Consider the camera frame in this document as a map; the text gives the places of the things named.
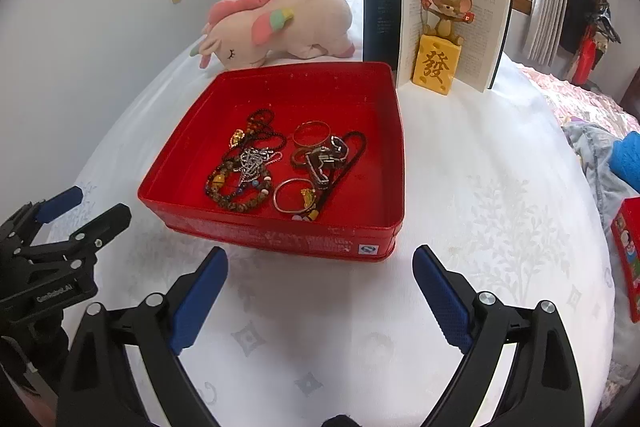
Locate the dark bead necklace gold pendant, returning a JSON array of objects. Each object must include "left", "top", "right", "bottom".
[{"left": 222, "top": 107, "right": 287, "bottom": 158}]

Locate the gold charm keyring black cord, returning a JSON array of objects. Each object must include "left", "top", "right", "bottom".
[{"left": 273, "top": 131, "right": 367, "bottom": 224}]

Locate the silver chain necklace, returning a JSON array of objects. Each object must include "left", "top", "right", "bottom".
[{"left": 235, "top": 147, "right": 281, "bottom": 182}]

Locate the red printed box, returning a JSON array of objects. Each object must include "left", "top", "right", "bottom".
[{"left": 610, "top": 194, "right": 640, "bottom": 325}]

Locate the black clothing on rack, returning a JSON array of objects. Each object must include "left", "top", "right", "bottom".
[{"left": 560, "top": 0, "right": 623, "bottom": 58}]

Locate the red hanging item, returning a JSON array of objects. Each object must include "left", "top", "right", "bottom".
[{"left": 572, "top": 24, "right": 608, "bottom": 85}]

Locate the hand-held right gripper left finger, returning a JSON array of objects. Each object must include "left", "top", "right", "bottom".
[{"left": 54, "top": 246, "right": 230, "bottom": 427}]

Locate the grey cloth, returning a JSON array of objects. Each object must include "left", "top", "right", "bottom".
[{"left": 562, "top": 117, "right": 640, "bottom": 228}]

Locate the pink unicorn plush toy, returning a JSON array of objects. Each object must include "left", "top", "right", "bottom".
[{"left": 190, "top": 0, "right": 355, "bottom": 72}]

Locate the dark wooden headboard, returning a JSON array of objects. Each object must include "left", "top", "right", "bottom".
[{"left": 619, "top": 69, "right": 640, "bottom": 120}]

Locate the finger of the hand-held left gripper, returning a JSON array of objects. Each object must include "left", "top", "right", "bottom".
[
  {"left": 15, "top": 203, "right": 132, "bottom": 273},
  {"left": 0, "top": 186, "right": 84, "bottom": 248}
]

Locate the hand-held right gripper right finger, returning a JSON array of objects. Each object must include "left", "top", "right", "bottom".
[{"left": 411, "top": 244, "right": 586, "bottom": 427}]

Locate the brown beaded bracelet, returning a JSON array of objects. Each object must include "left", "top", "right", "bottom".
[{"left": 205, "top": 159, "right": 273, "bottom": 212}]

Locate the blue cloth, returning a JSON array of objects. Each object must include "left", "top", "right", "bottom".
[{"left": 607, "top": 132, "right": 640, "bottom": 195}]

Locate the open book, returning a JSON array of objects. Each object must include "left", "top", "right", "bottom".
[{"left": 362, "top": 0, "right": 516, "bottom": 92}]

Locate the pink patterned blanket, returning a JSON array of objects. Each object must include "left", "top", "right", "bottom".
[{"left": 517, "top": 64, "right": 640, "bottom": 135}]

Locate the silver bangle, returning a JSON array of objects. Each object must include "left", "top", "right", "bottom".
[{"left": 291, "top": 120, "right": 332, "bottom": 149}]

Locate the red square tray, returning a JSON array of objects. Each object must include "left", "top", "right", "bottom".
[{"left": 137, "top": 61, "right": 406, "bottom": 263}]

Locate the mouse figurine on cheese block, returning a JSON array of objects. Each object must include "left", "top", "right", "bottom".
[{"left": 411, "top": 0, "right": 475, "bottom": 98}]

